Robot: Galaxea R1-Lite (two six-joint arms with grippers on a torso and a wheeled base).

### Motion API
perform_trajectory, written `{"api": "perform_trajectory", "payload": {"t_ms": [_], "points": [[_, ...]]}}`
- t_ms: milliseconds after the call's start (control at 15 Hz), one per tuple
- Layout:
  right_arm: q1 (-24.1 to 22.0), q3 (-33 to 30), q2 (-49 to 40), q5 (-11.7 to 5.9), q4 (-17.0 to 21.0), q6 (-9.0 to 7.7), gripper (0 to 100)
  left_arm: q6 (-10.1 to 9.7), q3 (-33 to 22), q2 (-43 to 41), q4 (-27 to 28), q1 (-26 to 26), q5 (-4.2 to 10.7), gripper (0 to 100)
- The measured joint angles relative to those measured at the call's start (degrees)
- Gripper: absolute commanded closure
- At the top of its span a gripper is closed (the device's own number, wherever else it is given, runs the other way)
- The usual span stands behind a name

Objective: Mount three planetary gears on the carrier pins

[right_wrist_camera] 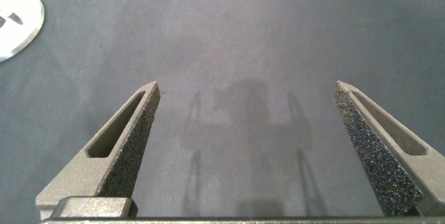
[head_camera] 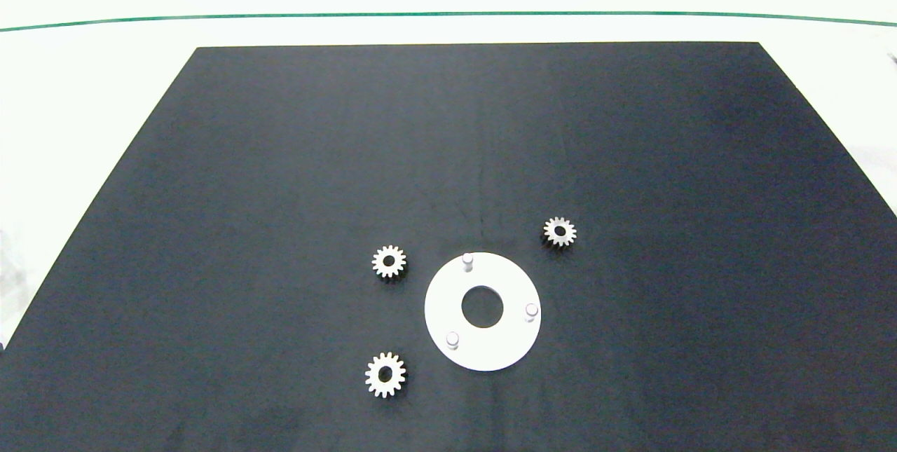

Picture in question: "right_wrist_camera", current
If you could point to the round white pin plate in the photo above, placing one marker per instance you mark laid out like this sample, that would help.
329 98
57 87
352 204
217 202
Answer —
24 32

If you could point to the dark table mat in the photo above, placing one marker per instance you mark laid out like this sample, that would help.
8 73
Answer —
243 36

